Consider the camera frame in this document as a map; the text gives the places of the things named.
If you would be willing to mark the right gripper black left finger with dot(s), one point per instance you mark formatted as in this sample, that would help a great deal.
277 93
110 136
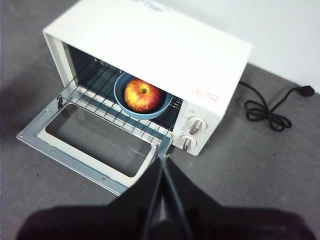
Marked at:
105 222

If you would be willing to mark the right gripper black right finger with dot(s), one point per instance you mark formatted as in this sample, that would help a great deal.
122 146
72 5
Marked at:
225 225

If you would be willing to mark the blue bowl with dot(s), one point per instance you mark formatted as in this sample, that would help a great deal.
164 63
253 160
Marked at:
150 115

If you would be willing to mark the red yellow apple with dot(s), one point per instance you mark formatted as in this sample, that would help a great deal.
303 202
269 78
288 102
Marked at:
142 96

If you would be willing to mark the tan oven knob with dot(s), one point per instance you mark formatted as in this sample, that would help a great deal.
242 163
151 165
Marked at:
197 125
188 143

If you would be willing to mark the white toaster oven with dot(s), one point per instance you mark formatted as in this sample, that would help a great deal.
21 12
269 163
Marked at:
162 50

